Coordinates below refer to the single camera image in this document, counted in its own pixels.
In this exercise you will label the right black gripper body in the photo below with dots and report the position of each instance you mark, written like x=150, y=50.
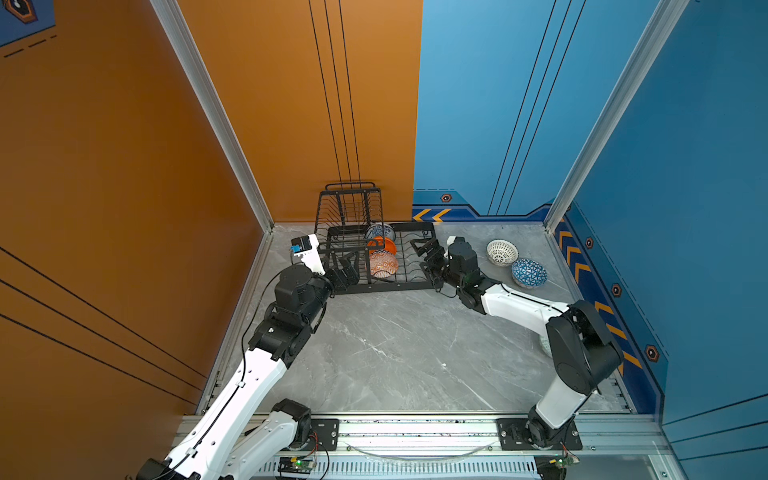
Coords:
x=443, y=270

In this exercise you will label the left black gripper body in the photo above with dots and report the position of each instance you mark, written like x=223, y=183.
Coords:
x=343, y=284

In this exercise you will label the red geometric pattern bowl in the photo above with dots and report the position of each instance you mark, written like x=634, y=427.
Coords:
x=383, y=264

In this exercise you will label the orange plastic bowl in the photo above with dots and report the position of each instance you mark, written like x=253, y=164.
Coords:
x=382, y=243

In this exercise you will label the black wire dish rack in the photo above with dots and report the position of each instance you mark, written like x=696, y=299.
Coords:
x=345, y=210

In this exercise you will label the blue floral white bowl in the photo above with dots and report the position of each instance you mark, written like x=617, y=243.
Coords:
x=380, y=229

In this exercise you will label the green geometric pattern bowl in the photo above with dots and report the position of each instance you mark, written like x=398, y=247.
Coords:
x=545, y=345

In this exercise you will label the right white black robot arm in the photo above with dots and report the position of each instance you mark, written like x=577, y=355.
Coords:
x=583, y=350

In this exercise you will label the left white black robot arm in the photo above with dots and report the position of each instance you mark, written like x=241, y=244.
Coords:
x=218, y=447

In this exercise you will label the white lattice pattern bowl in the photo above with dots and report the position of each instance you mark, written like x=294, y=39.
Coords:
x=501, y=253

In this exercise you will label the blue dotted pattern bowl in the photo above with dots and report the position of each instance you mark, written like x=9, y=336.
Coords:
x=528, y=273

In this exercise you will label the left green circuit board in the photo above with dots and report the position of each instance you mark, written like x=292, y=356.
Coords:
x=295, y=467

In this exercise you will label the green circuit board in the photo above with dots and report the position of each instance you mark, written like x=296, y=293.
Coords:
x=555, y=467
x=295, y=467

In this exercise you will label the right green circuit board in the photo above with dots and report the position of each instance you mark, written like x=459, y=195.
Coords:
x=555, y=467

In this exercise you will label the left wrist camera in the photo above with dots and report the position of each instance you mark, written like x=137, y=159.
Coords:
x=306, y=249

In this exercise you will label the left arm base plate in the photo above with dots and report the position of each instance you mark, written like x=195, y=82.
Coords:
x=317, y=433

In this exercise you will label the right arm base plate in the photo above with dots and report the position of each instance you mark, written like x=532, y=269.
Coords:
x=522, y=434

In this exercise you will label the aluminium front rail frame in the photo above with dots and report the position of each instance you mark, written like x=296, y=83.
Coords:
x=456, y=446

